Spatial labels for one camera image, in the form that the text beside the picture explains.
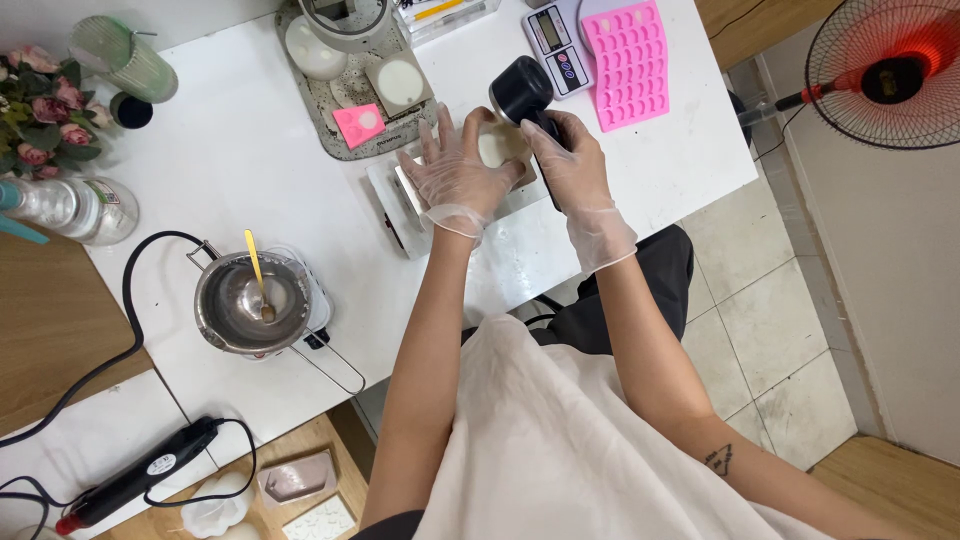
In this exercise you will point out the green ribbed glass cup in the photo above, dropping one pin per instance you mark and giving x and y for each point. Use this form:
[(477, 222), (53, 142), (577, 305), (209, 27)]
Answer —
[(127, 64)]

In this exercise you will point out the person's white apron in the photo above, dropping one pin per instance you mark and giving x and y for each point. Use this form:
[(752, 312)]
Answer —
[(555, 450)]

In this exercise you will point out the person's right hand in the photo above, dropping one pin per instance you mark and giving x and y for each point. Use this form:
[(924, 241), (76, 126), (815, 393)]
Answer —
[(581, 172)]

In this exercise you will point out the metal melting pot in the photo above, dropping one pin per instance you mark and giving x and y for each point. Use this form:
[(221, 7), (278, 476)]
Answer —
[(232, 307)]

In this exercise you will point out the person's right fingers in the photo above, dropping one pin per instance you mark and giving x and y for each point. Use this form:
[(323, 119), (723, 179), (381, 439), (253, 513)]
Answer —
[(559, 131)]

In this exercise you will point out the white electric stove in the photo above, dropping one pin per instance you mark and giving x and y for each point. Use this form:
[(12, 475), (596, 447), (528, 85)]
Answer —
[(321, 307)]

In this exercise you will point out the clear plastic bottle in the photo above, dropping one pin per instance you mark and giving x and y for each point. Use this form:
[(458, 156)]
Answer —
[(82, 210)]

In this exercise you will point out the grey speckled tray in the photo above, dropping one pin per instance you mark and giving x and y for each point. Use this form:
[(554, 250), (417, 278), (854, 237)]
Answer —
[(330, 124)]

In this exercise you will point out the black standing fan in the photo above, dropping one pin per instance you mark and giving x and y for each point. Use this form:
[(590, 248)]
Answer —
[(889, 75)]

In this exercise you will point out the square mould with white wax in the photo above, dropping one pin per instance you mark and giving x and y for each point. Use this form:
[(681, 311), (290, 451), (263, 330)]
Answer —
[(399, 81)]

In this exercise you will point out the gold spoon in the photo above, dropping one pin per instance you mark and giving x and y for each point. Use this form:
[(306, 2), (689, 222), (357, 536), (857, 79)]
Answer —
[(256, 270)]

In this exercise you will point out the teal spray nozzle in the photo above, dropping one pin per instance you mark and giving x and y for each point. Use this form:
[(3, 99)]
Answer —
[(15, 217)]

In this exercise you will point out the white silicone candle mould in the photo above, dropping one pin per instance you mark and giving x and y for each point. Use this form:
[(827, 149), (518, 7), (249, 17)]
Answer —
[(217, 506)]

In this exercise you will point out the person's left hand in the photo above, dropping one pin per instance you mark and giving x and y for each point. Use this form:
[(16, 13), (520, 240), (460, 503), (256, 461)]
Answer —
[(454, 184)]

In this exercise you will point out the white hot plate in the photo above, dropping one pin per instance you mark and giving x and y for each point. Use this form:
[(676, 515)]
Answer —
[(397, 210)]

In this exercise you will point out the white round candle mould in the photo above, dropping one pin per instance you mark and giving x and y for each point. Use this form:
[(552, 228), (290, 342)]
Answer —
[(313, 51)]

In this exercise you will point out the small black jar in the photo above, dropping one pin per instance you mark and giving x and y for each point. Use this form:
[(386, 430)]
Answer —
[(133, 112)]

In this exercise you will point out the clear box of pencils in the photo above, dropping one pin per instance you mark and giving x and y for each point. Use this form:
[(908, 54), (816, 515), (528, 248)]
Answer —
[(442, 15)]

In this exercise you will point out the small pink silicone mould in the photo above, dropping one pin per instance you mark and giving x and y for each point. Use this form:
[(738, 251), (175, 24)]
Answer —
[(358, 125)]

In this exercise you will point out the round grey appliance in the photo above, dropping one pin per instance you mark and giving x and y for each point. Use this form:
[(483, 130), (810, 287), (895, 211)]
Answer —
[(345, 30)]

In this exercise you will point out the pink flower bouquet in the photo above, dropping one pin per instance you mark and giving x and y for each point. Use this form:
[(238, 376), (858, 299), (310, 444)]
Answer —
[(45, 112)]

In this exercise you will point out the black heat gun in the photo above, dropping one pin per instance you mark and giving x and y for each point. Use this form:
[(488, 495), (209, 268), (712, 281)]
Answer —
[(139, 474)]

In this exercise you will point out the brown mould with white wax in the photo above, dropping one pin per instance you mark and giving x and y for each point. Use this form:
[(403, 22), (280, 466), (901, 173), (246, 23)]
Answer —
[(499, 146)]

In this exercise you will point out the white digital scale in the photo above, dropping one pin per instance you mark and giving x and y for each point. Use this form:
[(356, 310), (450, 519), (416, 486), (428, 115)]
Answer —
[(559, 52)]

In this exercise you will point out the large pink silicone mould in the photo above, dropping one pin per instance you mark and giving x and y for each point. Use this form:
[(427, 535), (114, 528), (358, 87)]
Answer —
[(628, 67)]

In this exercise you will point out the pink rectangular mould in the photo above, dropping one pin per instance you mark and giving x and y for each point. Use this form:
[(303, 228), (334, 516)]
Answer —
[(298, 480)]

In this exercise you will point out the white patterned mould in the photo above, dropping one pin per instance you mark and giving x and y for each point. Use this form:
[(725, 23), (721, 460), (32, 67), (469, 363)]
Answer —
[(321, 521)]

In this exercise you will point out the black handheld heat blower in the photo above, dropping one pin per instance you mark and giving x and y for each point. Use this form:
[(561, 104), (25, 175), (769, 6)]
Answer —
[(521, 90)]

